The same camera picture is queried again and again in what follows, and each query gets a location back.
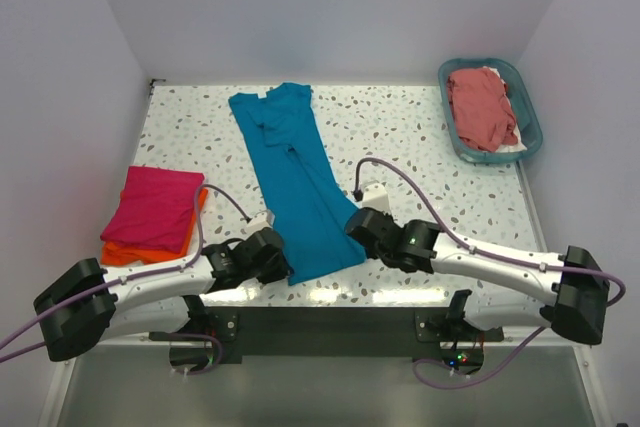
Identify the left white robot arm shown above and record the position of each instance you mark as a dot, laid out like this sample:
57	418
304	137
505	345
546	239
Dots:
91	303

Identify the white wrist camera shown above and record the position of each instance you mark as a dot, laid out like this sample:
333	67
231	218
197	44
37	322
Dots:
263	219
372	195

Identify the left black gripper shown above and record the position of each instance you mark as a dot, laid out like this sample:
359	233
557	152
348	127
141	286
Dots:
280	270

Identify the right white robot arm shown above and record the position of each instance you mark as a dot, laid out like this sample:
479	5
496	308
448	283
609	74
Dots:
566	293

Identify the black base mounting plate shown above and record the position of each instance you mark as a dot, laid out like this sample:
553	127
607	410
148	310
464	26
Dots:
230	334

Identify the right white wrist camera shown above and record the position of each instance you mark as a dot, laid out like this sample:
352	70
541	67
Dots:
372	195

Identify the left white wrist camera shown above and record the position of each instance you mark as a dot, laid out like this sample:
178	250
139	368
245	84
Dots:
263	219

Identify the folded orange t shirt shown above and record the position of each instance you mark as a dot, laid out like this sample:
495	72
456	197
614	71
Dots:
150	252

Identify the teal plastic basket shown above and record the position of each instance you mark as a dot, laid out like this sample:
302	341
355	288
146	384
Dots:
531	134

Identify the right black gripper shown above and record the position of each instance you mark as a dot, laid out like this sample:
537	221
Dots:
371	252

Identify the white cloth in basket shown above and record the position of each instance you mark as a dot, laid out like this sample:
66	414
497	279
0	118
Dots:
519	145

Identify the blue t shirt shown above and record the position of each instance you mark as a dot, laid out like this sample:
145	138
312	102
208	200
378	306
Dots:
296	180

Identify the salmon pink t shirt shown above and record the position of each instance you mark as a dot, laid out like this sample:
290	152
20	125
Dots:
482	112

